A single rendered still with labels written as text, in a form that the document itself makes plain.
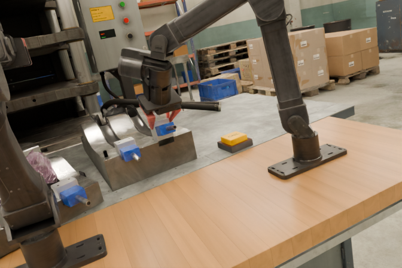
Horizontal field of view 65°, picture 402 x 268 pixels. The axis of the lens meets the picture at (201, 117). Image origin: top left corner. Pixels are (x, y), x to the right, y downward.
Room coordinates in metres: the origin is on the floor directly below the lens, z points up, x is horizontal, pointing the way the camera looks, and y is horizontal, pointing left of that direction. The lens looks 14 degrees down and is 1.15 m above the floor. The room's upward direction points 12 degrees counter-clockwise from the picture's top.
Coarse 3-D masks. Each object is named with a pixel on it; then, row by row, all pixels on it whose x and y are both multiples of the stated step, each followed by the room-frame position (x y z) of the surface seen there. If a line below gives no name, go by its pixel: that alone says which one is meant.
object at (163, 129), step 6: (162, 120) 0.86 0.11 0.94; (168, 120) 0.87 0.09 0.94; (156, 126) 0.84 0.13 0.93; (162, 126) 0.82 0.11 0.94; (168, 126) 0.81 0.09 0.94; (174, 126) 0.79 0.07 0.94; (156, 132) 0.85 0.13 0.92; (162, 132) 0.81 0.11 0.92; (168, 132) 0.82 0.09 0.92; (156, 138) 0.85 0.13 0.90; (162, 138) 0.85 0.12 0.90
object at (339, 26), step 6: (324, 24) 7.14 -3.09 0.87; (330, 24) 6.99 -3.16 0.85; (336, 24) 6.91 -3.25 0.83; (342, 24) 6.88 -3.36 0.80; (348, 24) 6.91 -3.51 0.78; (324, 30) 7.18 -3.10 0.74; (330, 30) 7.00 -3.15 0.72; (336, 30) 6.92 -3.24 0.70; (342, 30) 6.88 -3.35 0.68; (348, 30) 6.90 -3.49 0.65
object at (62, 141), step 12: (60, 120) 2.14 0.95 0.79; (72, 120) 2.05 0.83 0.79; (84, 120) 1.96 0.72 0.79; (24, 132) 1.97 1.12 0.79; (36, 132) 1.89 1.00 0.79; (48, 132) 1.81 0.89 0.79; (60, 132) 1.74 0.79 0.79; (72, 132) 1.70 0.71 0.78; (36, 144) 1.57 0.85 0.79; (48, 144) 1.52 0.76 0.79; (60, 144) 1.47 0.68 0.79; (72, 144) 1.42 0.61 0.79
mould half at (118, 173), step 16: (96, 128) 1.05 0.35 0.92; (112, 128) 1.05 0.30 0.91; (128, 128) 1.05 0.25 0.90; (176, 128) 0.94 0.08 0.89; (96, 144) 0.97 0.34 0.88; (144, 144) 0.85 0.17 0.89; (176, 144) 0.87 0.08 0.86; (192, 144) 0.89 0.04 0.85; (96, 160) 0.92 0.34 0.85; (112, 160) 0.79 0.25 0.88; (144, 160) 0.82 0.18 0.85; (160, 160) 0.84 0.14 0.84; (176, 160) 0.86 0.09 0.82; (112, 176) 0.78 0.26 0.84; (128, 176) 0.80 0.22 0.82; (144, 176) 0.82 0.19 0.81
